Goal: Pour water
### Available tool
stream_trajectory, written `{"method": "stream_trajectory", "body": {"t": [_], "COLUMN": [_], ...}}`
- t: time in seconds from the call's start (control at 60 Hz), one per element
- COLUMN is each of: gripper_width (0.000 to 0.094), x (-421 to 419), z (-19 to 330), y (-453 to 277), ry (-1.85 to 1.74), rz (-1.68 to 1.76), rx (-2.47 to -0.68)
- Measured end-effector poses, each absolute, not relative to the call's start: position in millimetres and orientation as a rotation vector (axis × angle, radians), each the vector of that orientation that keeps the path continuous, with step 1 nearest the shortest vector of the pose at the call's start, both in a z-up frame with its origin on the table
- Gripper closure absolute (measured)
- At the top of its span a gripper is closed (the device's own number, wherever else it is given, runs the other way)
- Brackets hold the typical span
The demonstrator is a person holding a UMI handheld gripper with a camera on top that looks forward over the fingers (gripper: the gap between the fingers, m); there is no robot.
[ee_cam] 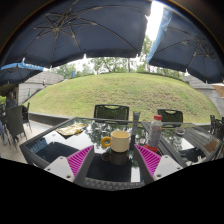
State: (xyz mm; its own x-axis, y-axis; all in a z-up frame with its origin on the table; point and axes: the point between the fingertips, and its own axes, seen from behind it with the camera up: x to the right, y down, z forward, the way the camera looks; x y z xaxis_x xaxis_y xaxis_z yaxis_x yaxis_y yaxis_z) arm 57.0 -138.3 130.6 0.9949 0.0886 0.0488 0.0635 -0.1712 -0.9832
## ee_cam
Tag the red-capped drink bottle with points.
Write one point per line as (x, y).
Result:
(155, 133)

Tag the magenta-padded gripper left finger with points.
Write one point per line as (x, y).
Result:
(60, 166)

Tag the blue-edged patio umbrella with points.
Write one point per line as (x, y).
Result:
(16, 71)

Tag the large navy patio umbrella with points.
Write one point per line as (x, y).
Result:
(76, 33)

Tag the small round ashtray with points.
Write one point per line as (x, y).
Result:
(180, 131)

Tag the yellow snack packet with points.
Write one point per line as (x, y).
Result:
(71, 129)

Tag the black armchair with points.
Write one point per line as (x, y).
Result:
(212, 122)
(220, 129)

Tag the tan patio umbrella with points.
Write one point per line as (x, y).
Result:
(220, 89)

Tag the dark plastic garden chair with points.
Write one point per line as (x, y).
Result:
(111, 112)
(170, 116)

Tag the brown paper bag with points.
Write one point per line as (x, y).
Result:
(212, 146)

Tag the dark wicker chair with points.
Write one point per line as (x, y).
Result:
(15, 121)
(26, 115)

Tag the dark slatted table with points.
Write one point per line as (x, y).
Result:
(193, 143)

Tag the grey upright tube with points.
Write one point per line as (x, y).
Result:
(135, 126)

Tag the person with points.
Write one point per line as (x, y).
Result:
(11, 101)
(2, 131)

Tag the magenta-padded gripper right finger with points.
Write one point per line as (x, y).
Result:
(166, 165)

